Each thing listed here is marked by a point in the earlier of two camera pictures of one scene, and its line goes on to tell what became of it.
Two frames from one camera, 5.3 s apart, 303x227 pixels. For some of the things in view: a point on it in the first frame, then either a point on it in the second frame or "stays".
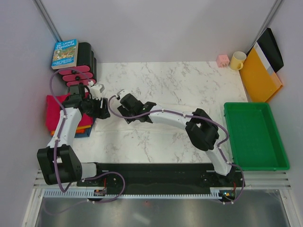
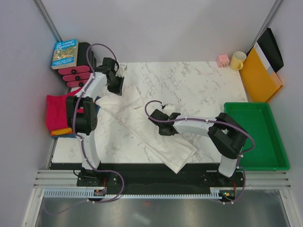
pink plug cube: x=223 y=60 stays
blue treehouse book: x=65 y=54 stays
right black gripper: x=123 y=111 to x=162 y=133
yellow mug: x=237 y=61 stays
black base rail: x=155 y=176 stays
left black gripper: x=102 y=113 to x=118 y=90
